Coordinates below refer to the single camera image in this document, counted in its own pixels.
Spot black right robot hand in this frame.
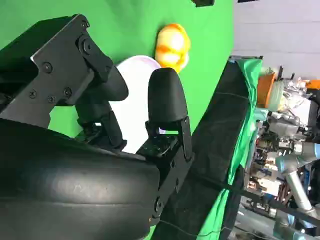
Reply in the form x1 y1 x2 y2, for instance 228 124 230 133
0 13 196 240

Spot lilac plate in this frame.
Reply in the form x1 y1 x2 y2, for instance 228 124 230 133
109 55 163 154

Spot green table cloth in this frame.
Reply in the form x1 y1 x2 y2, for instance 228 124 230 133
0 0 264 240

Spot black table skirt cloth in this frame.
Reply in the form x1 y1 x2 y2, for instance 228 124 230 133
151 59 251 240

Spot orange container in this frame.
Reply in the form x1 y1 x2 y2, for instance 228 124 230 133
256 71 276 110

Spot grey machine housing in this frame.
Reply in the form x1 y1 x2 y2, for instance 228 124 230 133
266 111 301 138

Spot small orange box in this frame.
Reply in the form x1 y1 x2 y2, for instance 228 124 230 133
306 79 320 90

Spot black strap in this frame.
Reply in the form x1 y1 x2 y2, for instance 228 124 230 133
192 174 320 224

